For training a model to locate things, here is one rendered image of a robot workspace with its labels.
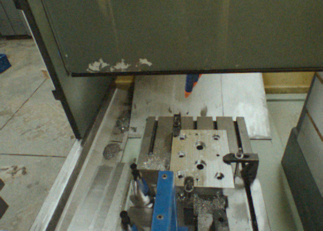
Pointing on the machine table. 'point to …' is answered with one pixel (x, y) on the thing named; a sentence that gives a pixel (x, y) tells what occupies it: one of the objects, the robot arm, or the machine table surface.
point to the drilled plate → (199, 188)
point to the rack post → (175, 215)
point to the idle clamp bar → (218, 224)
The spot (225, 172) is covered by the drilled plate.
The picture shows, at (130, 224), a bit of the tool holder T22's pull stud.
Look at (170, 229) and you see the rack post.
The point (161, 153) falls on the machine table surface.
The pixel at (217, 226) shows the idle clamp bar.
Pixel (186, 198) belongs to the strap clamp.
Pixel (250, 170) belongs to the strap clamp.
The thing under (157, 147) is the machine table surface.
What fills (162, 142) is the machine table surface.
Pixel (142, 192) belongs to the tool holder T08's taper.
